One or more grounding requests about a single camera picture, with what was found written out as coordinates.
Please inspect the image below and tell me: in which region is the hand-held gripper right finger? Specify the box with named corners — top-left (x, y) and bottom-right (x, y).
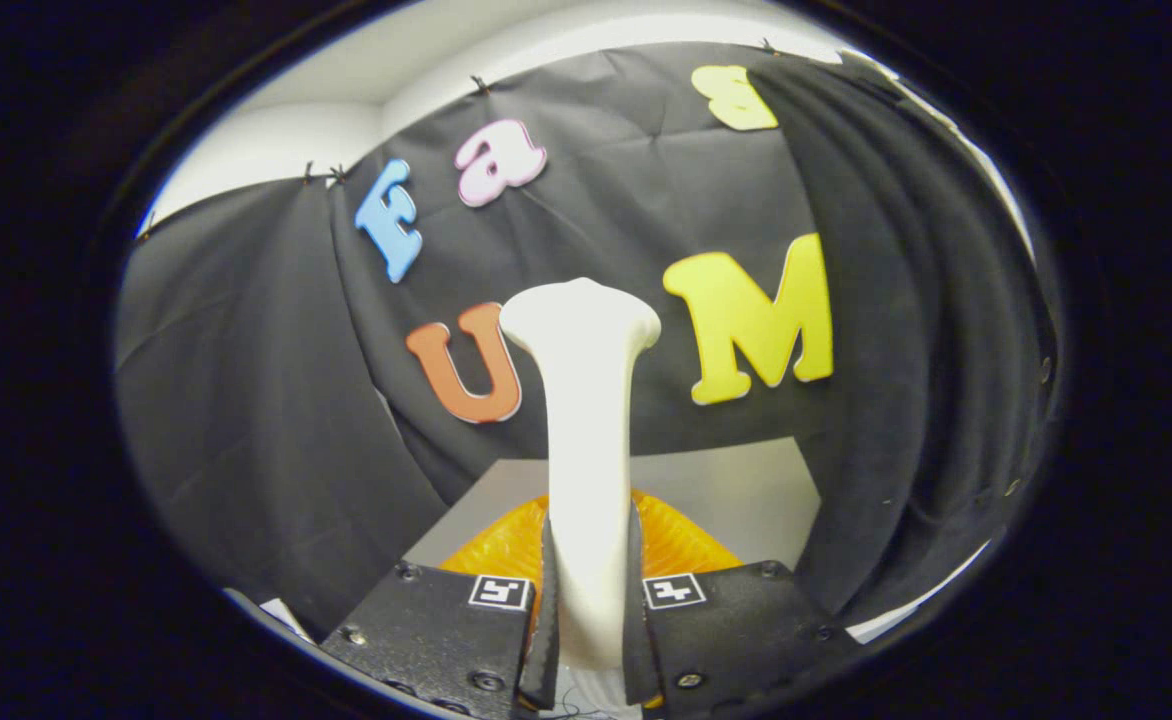
top-left (624, 490), bottom-right (862, 713)

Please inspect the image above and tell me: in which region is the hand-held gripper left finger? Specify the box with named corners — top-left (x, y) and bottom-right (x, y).
top-left (321, 495), bottom-right (562, 720)

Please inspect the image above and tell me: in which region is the black jacket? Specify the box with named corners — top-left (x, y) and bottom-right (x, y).
top-left (746, 60), bottom-right (1062, 626)

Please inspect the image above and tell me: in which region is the grey cabinet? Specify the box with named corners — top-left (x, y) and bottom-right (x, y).
top-left (401, 437), bottom-right (823, 571)

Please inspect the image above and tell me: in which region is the black backdrop cloth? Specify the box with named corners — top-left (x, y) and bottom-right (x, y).
top-left (114, 42), bottom-right (837, 641)

